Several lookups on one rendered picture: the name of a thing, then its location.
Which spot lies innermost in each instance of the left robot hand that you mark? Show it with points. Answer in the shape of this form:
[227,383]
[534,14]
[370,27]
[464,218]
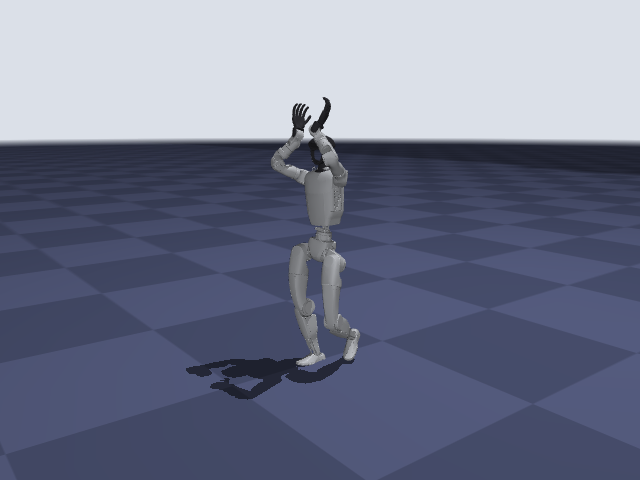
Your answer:
[323,117]

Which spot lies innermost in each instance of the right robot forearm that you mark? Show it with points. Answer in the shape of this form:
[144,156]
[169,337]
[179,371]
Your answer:
[292,144]

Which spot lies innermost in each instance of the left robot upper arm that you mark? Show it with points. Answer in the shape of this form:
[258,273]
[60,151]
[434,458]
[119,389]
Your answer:
[338,171]

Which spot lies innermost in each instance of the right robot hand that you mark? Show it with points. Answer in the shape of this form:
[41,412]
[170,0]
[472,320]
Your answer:
[299,121]

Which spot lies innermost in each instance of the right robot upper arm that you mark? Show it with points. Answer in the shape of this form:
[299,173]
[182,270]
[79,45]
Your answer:
[278,164]

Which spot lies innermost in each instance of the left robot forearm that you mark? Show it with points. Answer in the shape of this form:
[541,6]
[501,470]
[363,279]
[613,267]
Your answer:
[322,142]

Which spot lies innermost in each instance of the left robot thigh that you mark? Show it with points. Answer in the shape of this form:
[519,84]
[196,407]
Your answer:
[331,283]

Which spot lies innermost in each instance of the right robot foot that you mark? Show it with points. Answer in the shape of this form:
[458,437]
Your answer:
[310,359]

